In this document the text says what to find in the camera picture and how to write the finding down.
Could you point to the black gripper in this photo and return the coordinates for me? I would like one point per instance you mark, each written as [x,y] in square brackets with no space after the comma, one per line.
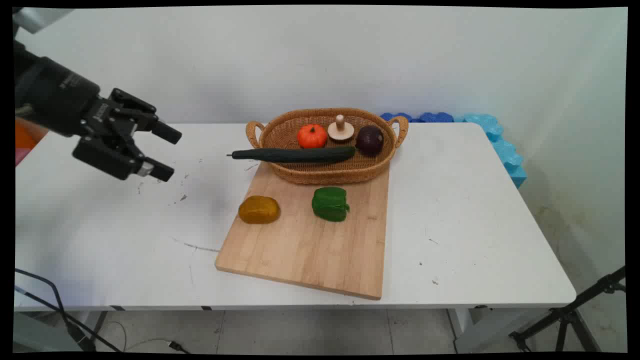
[55,95]

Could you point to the yellow toy bell pepper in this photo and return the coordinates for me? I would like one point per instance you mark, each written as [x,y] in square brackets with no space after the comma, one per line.
[258,209]

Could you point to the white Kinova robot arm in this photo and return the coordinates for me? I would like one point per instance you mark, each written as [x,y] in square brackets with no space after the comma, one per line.
[37,17]

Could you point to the orange box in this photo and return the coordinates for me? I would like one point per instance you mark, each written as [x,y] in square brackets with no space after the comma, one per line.
[27,135]

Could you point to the pink box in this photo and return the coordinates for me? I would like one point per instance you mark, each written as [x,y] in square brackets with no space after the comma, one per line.
[21,156]

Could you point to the dark green toy cucumber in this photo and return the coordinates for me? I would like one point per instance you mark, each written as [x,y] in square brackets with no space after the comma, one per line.
[295,154]

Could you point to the orange toy pumpkin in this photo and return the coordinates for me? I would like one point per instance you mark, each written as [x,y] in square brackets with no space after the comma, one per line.
[312,136]

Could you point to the oval wicker basket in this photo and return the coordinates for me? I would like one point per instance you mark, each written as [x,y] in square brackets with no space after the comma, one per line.
[330,172]

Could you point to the wooden cutting board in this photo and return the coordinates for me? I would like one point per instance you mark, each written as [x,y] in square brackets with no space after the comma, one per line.
[310,245]

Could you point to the green toy bell pepper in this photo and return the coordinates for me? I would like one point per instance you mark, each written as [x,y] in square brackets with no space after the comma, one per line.
[330,204]

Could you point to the beige toy mushroom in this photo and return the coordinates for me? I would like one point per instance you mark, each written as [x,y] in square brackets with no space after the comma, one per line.
[340,131]

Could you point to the grey cabinet under table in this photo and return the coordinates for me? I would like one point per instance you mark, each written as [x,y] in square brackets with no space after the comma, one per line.
[40,335]

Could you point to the purple toy onion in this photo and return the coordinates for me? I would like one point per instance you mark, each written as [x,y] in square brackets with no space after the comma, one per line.
[369,140]

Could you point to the dark blue foam mat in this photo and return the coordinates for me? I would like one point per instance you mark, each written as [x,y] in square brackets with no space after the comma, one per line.
[436,117]
[397,116]

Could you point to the light blue foam mat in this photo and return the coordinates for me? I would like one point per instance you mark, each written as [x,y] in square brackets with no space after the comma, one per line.
[502,147]

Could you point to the white table leg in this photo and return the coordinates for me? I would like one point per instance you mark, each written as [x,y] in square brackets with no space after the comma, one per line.
[467,330]

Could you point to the black tripod stand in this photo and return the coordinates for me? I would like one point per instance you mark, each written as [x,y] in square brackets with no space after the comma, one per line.
[567,315]

